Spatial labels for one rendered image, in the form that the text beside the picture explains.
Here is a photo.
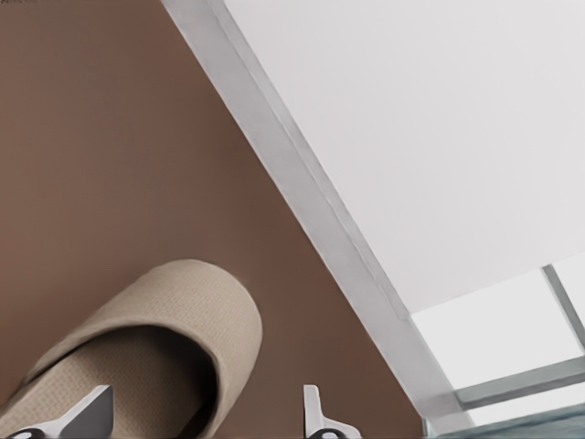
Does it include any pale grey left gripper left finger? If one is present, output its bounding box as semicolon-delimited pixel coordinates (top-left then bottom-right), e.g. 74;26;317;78
7;384;115;439

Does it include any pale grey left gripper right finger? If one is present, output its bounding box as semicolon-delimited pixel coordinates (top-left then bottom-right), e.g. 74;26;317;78
303;384;363;439

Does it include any beige fabric slipper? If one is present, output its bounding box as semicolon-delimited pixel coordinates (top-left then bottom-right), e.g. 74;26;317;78
0;259;264;439

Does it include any silver frame crossbar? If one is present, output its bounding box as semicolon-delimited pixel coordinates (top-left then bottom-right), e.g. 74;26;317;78
454;355;585;411

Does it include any silver frame rail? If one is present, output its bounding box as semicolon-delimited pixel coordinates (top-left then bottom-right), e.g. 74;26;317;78
160;0;477;439

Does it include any silver frame post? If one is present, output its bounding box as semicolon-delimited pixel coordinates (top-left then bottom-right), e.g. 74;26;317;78
541;263;585;354

